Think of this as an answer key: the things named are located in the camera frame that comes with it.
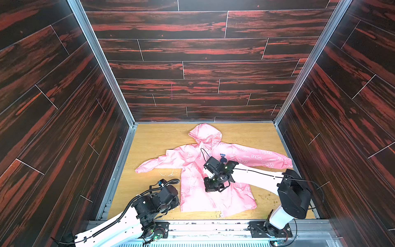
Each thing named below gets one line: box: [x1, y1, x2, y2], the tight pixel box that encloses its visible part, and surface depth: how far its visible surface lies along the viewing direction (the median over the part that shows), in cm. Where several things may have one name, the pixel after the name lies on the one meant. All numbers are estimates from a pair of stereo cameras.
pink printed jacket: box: [135, 122, 294, 217], surface depth 95 cm
